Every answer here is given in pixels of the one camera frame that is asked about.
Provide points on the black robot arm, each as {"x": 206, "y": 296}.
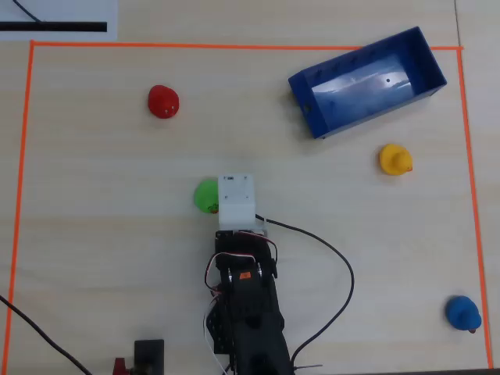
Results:
{"x": 254, "y": 316}

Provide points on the blue plastic box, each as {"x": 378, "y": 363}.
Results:
{"x": 351, "y": 93}

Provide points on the yellow rubber duck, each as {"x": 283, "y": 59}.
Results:
{"x": 392, "y": 160}

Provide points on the red clamp knob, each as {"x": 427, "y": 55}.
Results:
{"x": 120, "y": 367}

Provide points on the white camera box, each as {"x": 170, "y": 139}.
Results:
{"x": 236, "y": 195}

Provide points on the long orange tape strip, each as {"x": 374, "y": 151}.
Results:
{"x": 195, "y": 45}

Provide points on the blue rubber duck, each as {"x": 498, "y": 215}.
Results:
{"x": 463, "y": 314}

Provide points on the black clamp stand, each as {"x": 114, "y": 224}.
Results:
{"x": 148, "y": 355}

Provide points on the red rubber duck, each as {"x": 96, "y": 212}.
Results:
{"x": 162, "y": 99}

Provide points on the green rubber duck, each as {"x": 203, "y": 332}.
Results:
{"x": 205, "y": 195}

